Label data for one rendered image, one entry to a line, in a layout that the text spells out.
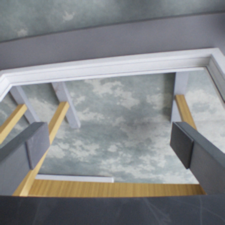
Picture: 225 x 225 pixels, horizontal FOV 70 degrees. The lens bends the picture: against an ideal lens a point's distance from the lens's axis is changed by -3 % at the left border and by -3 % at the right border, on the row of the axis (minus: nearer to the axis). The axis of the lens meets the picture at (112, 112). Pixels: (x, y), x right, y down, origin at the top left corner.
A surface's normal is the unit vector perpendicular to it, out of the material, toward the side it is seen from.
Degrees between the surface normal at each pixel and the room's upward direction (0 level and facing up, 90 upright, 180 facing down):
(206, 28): 0
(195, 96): 0
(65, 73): 8
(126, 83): 0
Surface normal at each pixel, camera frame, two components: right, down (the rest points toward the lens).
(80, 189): -0.14, -0.76
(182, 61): -0.08, 0.75
